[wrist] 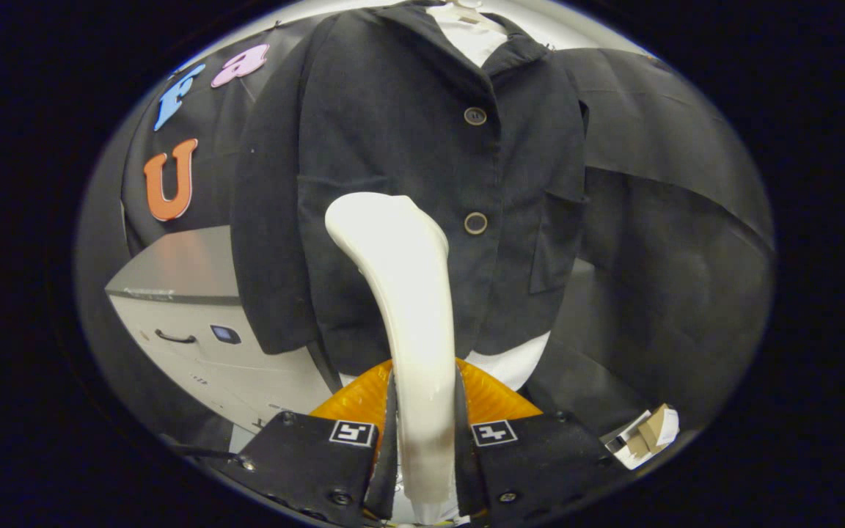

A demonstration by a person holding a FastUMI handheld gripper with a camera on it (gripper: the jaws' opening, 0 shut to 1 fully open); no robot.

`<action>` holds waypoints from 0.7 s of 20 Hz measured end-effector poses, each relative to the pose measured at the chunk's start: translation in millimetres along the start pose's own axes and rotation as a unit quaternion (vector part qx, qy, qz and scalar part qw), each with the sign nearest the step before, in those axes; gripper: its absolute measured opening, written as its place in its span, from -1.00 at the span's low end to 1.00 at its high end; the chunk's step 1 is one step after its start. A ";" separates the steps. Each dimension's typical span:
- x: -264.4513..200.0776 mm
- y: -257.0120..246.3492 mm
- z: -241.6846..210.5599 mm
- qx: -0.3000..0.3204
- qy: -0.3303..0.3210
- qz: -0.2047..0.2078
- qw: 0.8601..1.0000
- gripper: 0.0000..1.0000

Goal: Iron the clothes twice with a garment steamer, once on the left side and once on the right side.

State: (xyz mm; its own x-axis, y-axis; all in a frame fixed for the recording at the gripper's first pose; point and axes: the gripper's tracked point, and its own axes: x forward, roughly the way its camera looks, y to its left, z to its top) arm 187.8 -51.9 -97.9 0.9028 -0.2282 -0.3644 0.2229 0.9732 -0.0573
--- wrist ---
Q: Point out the grey drawer cabinet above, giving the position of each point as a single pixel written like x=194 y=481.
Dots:
x=173 y=264

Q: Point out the white mannequin torso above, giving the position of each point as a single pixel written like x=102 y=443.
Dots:
x=477 y=48

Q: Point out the white garment steamer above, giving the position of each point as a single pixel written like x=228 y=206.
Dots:
x=408 y=293

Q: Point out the black backdrop cloth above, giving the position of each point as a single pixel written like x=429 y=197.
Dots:
x=672 y=257

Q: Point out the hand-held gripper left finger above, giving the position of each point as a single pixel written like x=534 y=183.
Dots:
x=388 y=469

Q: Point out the white flat packaging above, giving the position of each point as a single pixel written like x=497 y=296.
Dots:
x=631 y=458

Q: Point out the black button jacket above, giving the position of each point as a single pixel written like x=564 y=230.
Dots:
x=364 y=132

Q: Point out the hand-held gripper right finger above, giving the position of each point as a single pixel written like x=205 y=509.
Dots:
x=464 y=469

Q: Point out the small cardboard box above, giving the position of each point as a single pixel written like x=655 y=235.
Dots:
x=650 y=433

